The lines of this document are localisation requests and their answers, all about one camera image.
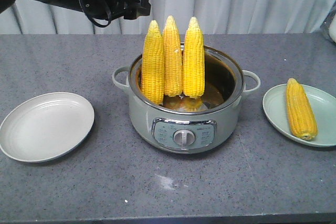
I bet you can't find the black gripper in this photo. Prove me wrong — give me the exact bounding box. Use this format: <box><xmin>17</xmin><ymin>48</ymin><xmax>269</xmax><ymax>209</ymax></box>
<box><xmin>115</xmin><ymin>0</ymin><xmax>151</xmax><ymax>20</ymax></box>

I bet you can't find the green electric cooking pot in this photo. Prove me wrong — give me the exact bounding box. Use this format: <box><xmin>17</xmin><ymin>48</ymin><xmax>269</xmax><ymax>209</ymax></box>
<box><xmin>112</xmin><ymin>46</ymin><xmax>261</xmax><ymax>154</ymax></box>

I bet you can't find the white pleated curtain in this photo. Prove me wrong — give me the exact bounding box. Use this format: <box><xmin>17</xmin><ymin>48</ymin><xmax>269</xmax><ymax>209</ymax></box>
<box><xmin>1</xmin><ymin>0</ymin><xmax>335</xmax><ymax>35</ymax></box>

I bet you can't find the beige round plate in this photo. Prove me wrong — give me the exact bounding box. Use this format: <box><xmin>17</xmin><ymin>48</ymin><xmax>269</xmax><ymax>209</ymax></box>
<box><xmin>1</xmin><ymin>92</ymin><xmax>95</xmax><ymax>163</ymax></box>

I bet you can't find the yellow corn cob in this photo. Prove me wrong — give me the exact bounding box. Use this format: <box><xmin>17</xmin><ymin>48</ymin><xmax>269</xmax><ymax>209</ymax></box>
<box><xmin>141</xmin><ymin>20</ymin><xmax>164</xmax><ymax>105</ymax></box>
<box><xmin>286</xmin><ymin>78</ymin><xmax>318</xmax><ymax>141</ymax></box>
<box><xmin>183</xmin><ymin>17</ymin><xmax>205</xmax><ymax>98</ymax></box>
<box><xmin>163</xmin><ymin>15</ymin><xmax>183</xmax><ymax>97</ymax></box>

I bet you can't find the light green round plate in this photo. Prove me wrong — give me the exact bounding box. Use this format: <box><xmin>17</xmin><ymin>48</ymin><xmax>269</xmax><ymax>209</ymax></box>
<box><xmin>262</xmin><ymin>84</ymin><xmax>335</xmax><ymax>147</ymax></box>

